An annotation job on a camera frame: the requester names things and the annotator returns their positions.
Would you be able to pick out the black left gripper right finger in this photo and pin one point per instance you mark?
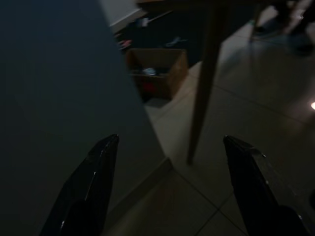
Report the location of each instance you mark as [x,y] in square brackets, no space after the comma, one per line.
[256,194]

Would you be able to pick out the wooden chair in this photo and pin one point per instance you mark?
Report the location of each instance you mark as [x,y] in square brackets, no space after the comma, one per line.
[278,22]

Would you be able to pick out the wooden table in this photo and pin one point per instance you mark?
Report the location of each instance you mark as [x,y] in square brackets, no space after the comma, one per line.
[206,73]

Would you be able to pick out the brown cardboard box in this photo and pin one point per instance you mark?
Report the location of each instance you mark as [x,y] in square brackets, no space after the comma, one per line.
[157,73]

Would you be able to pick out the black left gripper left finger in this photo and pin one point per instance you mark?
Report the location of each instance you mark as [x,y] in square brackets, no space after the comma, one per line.
[83,191]

